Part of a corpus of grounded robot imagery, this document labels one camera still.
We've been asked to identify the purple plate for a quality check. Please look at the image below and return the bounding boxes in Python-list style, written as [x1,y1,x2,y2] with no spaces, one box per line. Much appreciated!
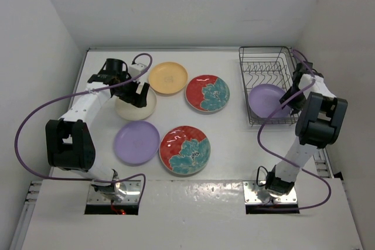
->
[113,121,160,166]
[248,84,286,118]

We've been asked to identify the black cable red tip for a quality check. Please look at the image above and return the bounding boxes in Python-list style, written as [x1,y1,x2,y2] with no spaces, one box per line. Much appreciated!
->
[110,201,126,215]

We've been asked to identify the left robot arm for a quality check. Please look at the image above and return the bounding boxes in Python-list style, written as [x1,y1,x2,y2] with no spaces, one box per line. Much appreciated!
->
[45,58,149,203]

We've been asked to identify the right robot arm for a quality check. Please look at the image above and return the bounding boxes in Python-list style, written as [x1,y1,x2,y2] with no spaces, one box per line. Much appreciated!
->
[257,61,348,196]

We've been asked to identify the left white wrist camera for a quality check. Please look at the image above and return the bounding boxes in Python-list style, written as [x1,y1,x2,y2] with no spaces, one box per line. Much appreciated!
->
[128,63,146,78]

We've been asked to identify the yellow plate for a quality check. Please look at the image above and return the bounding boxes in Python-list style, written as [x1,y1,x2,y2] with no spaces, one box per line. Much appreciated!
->
[148,62,188,95]

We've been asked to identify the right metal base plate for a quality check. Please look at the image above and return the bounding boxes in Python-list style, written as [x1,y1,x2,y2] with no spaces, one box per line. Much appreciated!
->
[242,180,298,206]

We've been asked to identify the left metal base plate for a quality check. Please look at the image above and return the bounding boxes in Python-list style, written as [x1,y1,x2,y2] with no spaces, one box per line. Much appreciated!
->
[87,180,141,205]

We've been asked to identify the red floral plate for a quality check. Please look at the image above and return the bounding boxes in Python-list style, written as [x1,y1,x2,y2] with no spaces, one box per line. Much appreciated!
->
[185,74,230,113]
[159,125,211,177]

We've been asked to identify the wire dish rack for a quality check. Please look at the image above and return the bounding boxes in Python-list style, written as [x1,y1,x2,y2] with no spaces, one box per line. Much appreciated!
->
[238,46,296,126]

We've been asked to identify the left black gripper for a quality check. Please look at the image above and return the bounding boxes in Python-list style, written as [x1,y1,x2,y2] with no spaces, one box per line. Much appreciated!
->
[114,71,149,108]

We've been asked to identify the metal base plate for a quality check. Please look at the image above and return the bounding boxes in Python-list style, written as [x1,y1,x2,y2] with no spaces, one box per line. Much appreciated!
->
[242,180,298,206]
[87,180,141,205]

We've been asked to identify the cream plate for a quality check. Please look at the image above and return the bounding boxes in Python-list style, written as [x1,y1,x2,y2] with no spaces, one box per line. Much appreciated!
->
[115,88,157,121]

